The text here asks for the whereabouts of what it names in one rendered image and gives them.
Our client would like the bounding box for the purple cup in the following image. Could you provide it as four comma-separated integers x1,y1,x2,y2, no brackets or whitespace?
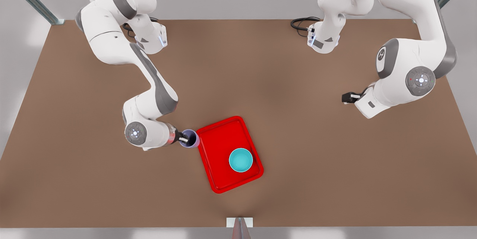
180,129,200,149

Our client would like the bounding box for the teal bowl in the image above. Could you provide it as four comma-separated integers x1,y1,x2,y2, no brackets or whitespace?
228,148,254,173

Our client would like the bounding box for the red tray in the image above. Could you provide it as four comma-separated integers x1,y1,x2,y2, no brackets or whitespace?
196,116,264,194

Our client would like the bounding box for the black cable loop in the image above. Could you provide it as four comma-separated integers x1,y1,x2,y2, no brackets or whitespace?
122,17,159,40
290,17,323,38

